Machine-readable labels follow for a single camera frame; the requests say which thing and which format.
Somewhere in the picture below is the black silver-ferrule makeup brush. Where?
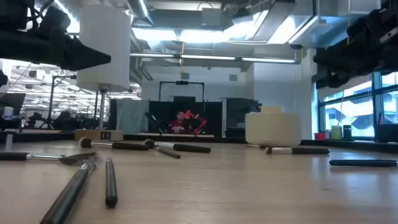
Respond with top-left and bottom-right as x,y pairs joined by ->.
78,137 -> 150,152
143,138 -> 212,154

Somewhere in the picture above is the silver ventilation duct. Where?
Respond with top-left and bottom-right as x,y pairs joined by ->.
127,0 -> 155,27

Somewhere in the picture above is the black tripod stand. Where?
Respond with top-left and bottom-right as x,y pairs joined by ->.
46,74 -> 77,130

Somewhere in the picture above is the person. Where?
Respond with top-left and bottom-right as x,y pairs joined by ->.
169,111 -> 187,134

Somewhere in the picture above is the brown-tipped makeup brush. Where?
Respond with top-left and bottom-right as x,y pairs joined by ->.
264,146 -> 331,156

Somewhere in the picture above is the long linear ceiling light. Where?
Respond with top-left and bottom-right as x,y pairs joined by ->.
129,52 -> 302,65

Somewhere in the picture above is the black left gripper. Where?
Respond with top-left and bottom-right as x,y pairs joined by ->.
0,29 -> 112,72

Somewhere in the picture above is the black computer monitor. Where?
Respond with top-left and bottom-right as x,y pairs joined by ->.
0,92 -> 27,116

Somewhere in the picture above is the black window frame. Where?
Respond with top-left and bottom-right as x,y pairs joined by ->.
317,70 -> 398,141

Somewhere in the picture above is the slim black pencil brush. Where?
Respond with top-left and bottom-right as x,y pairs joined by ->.
104,158 -> 119,209

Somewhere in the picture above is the yellow-green cup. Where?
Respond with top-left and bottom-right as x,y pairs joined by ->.
331,125 -> 343,141

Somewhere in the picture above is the black fan makeup brush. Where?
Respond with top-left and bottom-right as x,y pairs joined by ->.
0,151 -> 98,166

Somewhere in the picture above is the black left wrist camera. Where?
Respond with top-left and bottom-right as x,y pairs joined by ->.
36,5 -> 72,35

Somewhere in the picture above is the slim brush with silver ferrule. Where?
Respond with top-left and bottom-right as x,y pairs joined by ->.
39,162 -> 98,224

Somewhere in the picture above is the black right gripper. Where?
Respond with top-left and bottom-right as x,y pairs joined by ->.
312,33 -> 398,90

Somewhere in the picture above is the grey-teal hanging cloth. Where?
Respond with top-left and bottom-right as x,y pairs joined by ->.
115,99 -> 150,134

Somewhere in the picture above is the black office chair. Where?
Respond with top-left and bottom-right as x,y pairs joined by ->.
52,110 -> 82,131

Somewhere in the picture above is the white cylindrical tube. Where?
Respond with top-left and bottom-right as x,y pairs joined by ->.
74,4 -> 132,142

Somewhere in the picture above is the black background rig frame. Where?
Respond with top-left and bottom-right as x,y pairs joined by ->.
159,80 -> 205,103

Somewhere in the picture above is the black partition curtain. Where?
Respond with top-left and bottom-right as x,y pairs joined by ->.
108,98 -> 259,138

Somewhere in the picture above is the white cup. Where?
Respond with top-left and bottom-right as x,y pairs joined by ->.
1,106 -> 15,121

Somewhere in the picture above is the cream round brush organizer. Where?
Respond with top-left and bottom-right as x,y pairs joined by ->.
244,105 -> 302,147

